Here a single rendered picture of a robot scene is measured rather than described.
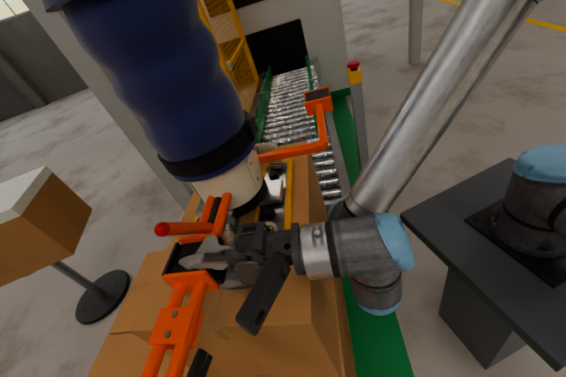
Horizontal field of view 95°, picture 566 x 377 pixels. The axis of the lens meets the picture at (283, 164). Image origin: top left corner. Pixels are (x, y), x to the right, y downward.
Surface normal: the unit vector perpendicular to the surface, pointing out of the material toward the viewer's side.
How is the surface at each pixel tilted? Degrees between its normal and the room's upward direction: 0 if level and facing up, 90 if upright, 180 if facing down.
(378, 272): 88
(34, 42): 90
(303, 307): 1
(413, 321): 0
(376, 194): 71
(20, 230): 90
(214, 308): 1
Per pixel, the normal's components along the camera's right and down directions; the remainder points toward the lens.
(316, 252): -0.22, -0.26
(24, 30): 0.33, 0.51
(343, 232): -0.26, -0.73
